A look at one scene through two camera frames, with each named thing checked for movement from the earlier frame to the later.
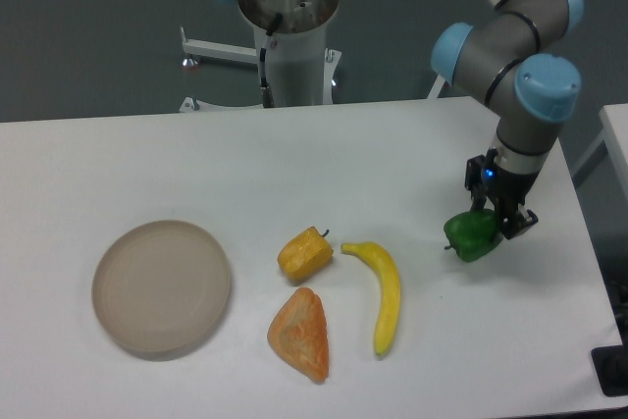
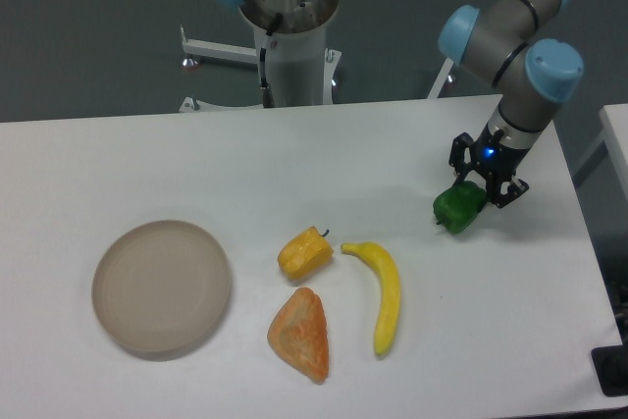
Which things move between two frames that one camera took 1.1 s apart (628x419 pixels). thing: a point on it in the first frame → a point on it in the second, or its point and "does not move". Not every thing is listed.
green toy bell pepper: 472,234 → 456,207
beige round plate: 161,288 does not move
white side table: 614,134 does not move
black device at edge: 610,365 does not move
